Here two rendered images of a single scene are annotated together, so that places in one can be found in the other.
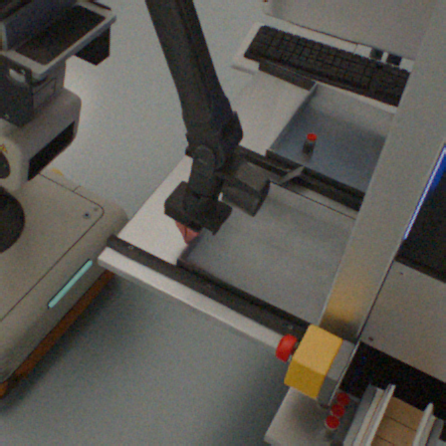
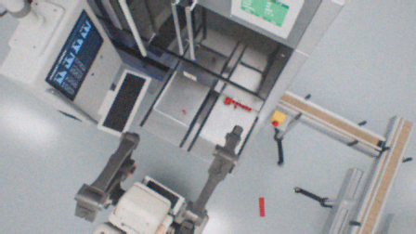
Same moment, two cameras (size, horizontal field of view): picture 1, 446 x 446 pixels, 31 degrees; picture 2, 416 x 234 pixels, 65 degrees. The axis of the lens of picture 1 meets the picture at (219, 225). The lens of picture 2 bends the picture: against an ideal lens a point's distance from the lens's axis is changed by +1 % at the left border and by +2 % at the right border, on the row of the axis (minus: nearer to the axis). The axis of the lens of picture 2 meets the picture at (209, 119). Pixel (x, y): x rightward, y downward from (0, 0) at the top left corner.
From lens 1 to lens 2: 138 cm
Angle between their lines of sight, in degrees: 43
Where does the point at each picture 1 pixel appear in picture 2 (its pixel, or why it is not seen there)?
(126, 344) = (181, 178)
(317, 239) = (220, 113)
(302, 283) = (237, 119)
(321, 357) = (281, 115)
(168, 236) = not seen: hidden behind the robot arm
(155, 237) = not seen: hidden behind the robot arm
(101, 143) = not seen: hidden behind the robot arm
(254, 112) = (165, 129)
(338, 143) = (178, 102)
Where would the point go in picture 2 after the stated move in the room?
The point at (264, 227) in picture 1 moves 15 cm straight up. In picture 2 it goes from (217, 128) to (218, 122)
